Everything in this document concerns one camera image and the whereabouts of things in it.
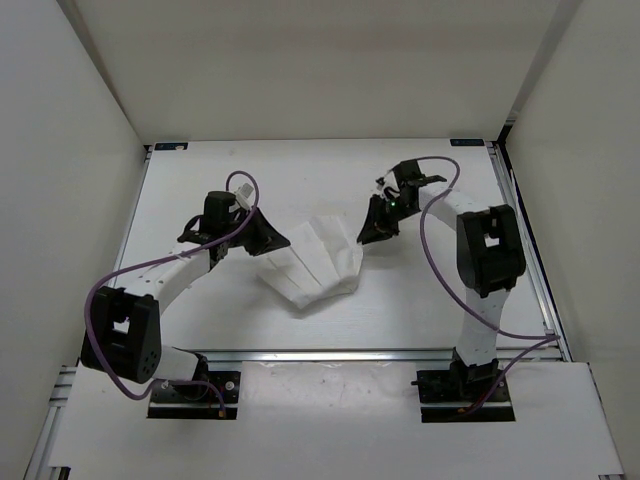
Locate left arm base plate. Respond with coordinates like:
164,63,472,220
147,354,241,421

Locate front white cover board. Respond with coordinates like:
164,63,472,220
50,362,623,479

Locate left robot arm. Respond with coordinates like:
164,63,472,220
80,191,290,400

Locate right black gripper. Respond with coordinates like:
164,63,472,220
355,194,418,246

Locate white skirt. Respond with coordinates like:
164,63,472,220
257,215,363,310

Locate left blue table label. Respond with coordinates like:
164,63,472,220
153,142,189,151

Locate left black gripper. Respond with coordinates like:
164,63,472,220
222,205,289,256

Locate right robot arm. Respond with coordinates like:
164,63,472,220
357,157,526,400

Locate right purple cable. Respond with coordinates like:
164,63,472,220
417,156,559,401

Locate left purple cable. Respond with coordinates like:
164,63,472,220
83,170,260,419

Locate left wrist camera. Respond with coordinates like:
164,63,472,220
234,183,254,210

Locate right blue table label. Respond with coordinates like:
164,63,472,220
450,138,485,147

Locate purple cable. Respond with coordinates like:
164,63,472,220
417,156,559,401
83,170,260,419

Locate blue table label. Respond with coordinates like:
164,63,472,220
153,142,189,151
450,138,485,147

